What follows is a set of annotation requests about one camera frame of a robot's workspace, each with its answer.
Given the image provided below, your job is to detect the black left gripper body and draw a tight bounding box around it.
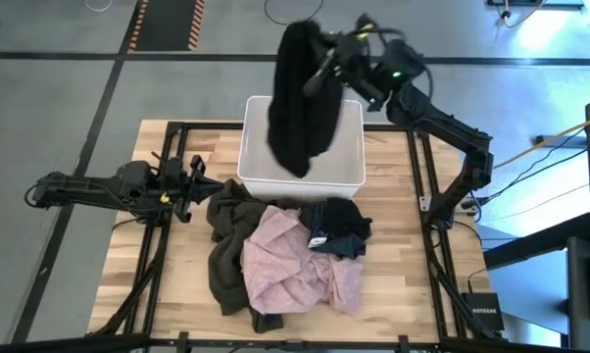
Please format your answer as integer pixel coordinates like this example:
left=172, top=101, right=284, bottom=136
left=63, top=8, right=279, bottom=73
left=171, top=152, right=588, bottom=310
left=160, top=154, right=208, bottom=225

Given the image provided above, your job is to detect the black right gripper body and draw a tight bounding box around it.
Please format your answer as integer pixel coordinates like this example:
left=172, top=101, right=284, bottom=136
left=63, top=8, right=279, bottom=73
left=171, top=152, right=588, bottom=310
left=325, top=27, right=373, bottom=82

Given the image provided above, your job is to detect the black fleece garment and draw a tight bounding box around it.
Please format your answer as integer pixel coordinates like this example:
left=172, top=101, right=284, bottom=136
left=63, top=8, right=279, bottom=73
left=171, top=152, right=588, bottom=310
left=267, top=19, right=345, bottom=179

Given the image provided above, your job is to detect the olive green garment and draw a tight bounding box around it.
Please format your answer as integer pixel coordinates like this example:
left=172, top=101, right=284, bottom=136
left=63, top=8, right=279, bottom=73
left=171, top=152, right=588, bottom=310
left=205, top=178, right=286, bottom=334

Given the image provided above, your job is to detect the pink linen garment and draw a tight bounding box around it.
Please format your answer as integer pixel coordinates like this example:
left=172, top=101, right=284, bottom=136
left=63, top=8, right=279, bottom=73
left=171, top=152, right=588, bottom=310
left=239, top=204, right=364, bottom=316

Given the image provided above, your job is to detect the white plastic laundry basket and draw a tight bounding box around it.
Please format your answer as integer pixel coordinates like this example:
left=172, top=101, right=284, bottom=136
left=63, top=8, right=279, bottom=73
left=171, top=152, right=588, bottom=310
left=236, top=95, right=367, bottom=200

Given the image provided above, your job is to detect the dark navy garment with label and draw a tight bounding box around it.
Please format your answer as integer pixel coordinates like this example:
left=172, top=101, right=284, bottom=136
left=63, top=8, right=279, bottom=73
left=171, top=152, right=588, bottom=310
left=298, top=196, right=373, bottom=261

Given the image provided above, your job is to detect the hazard-striped black floor mat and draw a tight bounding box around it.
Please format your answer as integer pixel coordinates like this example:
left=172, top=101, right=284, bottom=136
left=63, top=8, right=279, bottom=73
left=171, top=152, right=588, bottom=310
left=126, top=0, right=207, bottom=53

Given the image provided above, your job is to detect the black metal beam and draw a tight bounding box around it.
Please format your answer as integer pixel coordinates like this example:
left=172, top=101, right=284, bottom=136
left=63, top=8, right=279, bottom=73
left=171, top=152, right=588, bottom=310
left=483, top=213, right=590, bottom=270

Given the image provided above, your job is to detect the dark desk with keyboard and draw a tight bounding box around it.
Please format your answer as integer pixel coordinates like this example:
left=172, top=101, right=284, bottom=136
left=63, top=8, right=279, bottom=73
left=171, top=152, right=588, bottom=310
left=566, top=237, right=590, bottom=352

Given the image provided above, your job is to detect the black metal table frame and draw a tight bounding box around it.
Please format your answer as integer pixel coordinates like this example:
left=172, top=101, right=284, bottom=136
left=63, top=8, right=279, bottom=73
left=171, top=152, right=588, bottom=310
left=86, top=120, right=510, bottom=353

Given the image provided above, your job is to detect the black floor cable loop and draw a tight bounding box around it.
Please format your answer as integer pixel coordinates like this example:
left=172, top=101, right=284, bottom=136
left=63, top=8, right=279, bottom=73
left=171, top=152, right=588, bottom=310
left=264, top=0, right=325, bottom=25

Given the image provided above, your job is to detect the yellow cable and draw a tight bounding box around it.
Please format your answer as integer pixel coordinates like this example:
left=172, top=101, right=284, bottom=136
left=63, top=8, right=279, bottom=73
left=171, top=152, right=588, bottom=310
left=493, top=113, right=590, bottom=171

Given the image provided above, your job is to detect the black Netgear network switch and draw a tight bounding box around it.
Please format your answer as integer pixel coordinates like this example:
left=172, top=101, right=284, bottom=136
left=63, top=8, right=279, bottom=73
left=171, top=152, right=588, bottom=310
left=460, top=291, right=506, bottom=332

